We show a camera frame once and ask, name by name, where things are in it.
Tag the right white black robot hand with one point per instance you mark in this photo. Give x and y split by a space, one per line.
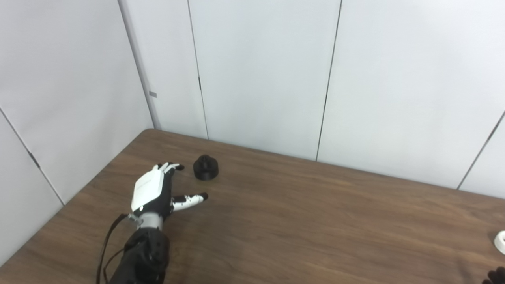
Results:
497 276

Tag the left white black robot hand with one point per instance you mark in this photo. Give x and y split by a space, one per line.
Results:
148 189

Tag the round black plastic part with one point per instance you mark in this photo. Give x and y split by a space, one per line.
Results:
206 169

